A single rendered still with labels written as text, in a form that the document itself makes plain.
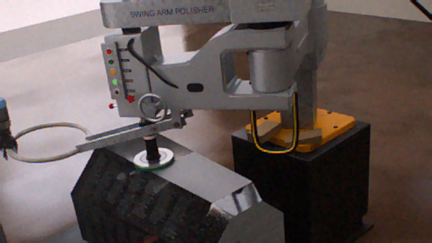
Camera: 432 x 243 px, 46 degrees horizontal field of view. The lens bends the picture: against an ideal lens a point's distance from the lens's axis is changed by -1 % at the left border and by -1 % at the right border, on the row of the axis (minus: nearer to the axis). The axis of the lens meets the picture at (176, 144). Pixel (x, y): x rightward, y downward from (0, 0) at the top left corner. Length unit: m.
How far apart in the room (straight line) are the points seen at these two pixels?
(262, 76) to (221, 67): 0.19
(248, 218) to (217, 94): 0.58
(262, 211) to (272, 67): 0.68
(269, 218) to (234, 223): 0.23
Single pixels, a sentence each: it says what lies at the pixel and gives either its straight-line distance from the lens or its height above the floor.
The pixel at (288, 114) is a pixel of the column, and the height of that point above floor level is 0.87.
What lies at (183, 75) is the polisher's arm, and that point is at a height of 1.34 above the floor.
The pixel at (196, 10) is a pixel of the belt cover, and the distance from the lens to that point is 2.23.
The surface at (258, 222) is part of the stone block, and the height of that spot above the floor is 0.67.
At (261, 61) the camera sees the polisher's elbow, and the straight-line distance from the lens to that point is 2.24.
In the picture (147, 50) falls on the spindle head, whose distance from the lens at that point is 2.41.
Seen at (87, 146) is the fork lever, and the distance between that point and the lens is 2.81.
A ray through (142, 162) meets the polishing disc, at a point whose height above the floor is 0.86.
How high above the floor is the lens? 2.05
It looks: 25 degrees down
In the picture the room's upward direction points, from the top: 9 degrees counter-clockwise
